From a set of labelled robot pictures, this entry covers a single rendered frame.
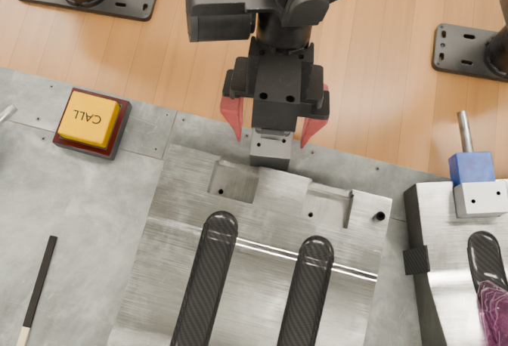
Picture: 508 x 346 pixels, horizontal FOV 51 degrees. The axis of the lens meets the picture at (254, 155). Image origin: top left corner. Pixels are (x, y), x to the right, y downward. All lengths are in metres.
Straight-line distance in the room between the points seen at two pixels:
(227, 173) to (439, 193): 0.25
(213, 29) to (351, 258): 0.28
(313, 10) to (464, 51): 0.37
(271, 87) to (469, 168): 0.28
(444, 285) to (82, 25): 0.59
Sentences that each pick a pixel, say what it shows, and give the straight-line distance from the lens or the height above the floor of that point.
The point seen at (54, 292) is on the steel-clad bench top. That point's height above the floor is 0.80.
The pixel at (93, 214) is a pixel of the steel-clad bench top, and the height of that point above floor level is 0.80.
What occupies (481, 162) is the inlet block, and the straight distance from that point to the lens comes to 0.68.
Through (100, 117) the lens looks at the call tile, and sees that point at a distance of 0.70.
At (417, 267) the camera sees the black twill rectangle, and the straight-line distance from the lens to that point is 0.66.
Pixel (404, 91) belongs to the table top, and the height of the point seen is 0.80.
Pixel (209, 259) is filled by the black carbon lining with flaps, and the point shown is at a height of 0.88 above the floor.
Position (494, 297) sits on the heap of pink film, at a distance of 0.66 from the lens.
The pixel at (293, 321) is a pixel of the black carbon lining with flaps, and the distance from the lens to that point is 0.59.
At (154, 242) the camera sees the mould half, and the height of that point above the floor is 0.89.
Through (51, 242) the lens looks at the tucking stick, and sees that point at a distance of 0.72.
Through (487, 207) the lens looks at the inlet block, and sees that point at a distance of 0.66.
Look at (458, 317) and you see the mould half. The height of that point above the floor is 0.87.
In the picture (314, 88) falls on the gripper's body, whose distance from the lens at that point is 0.59.
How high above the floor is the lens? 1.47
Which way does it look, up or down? 74 degrees down
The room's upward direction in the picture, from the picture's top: 1 degrees clockwise
